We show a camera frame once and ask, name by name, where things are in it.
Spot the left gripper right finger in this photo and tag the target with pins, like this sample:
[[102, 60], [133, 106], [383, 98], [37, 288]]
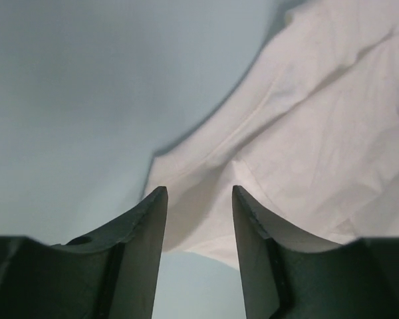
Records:
[[287, 272]]

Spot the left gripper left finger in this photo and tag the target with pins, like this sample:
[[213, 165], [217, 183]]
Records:
[[110, 272]]

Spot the white t shirt red print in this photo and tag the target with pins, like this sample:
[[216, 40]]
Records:
[[312, 133]]

